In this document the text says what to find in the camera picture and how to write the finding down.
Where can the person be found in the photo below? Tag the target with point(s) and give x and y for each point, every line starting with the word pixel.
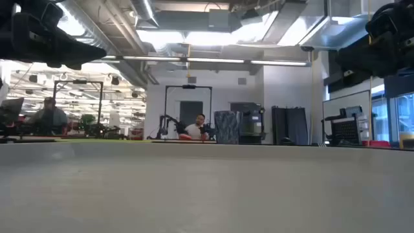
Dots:
pixel 195 129
pixel 48 118

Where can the green background plant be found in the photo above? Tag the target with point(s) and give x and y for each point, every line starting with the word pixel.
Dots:
pixel 87 120

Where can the dark equipment cart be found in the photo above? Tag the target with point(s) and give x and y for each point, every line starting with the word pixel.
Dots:
pixel 252 126

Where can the yellow container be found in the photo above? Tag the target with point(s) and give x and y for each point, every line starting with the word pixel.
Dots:
pixel 407 140

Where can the black background robot arm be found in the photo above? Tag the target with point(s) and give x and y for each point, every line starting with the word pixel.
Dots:
pixel 168 121

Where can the silver ventilation duct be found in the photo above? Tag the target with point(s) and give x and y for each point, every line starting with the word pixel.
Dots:
pixel 97 35

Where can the tall black cabinet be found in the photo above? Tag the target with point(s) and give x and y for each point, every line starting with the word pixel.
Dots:
pixel 289 126

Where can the red flat object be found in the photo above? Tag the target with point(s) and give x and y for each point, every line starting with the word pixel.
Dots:
pixel 376 144

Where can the black wall screen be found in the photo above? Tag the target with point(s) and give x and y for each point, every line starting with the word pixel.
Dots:
pixel 352 82

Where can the dark computer monitor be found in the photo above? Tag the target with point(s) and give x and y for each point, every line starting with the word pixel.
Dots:
pixel 11 110

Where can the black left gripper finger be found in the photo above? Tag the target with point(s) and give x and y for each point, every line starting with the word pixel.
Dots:
pixel 77 51

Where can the long ceiling light bar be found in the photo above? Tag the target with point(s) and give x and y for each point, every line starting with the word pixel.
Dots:
pixel 210 60

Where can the black background rig frame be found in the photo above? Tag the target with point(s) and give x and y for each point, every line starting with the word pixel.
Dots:
pixel 189 86
pixel 101 97

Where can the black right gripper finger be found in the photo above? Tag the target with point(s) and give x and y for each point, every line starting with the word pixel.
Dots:
pixel 368 59

